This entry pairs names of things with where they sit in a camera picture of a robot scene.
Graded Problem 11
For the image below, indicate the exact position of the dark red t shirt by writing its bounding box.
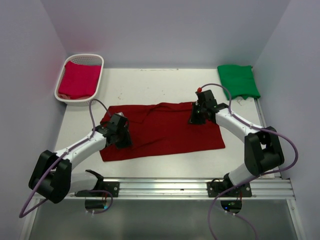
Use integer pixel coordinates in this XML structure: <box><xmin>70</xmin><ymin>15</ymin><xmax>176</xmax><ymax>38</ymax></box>
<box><xmin>100</xmin><ymin>102</ymin><xmax>226</xmax><ymax>162</ymax></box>

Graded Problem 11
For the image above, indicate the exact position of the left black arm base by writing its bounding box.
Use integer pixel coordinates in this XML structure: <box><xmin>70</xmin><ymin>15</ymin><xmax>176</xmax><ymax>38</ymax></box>
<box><xmin>69</xmin><ymin>169</ymin><xmax>120</xmax><ymax>198</ymax></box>

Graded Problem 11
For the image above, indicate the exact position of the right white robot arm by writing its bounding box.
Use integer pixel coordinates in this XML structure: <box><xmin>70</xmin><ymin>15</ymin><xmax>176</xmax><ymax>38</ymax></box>
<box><xmin>189</xmin><ymin>88</ymin><xmax>285</xmax><ymax>193</ymax></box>

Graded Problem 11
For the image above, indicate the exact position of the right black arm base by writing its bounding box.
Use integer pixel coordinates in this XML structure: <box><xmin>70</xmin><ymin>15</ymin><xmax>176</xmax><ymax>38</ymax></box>
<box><xmin>206</xmin><ymin>178</ymin><xmax>253</xmax><ymax>198</ymax></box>

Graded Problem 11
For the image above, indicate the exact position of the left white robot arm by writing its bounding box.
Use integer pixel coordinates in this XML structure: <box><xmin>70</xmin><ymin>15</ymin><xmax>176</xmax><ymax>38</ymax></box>
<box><xmin>28</xmin><ymin>113</ymin><xmax>132</xmax><ymax>204</ymax></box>

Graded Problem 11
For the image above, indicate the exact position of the folded green t shirt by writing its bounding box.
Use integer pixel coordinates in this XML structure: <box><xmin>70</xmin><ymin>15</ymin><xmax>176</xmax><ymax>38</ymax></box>
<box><xmin>217</xmin><ymin>64</ymin><xmax>261</xmax><ymax>100</ymax></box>

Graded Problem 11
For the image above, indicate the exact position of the white perforated plastic basket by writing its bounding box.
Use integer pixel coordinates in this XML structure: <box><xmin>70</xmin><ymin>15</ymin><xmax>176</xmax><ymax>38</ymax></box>
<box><xmin>54</xmin><ymin>53</ymin><xmax>105</xmax><ymax>107</ymax></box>

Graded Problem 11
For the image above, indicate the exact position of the folded pink t shirt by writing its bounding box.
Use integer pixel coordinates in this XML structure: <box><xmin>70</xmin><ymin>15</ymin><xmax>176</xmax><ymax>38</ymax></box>
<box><xmin>58</xmin><ymin>61</ymin><xmax>101</xmax><ymax>100</ymax></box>

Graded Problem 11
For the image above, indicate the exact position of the aluminium mounting rail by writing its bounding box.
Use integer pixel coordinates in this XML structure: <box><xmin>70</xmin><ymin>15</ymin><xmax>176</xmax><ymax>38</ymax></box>
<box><xmin>31</xmin><ymin>177</ymin><xmax>298</xmax><ymax>200</ymax></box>

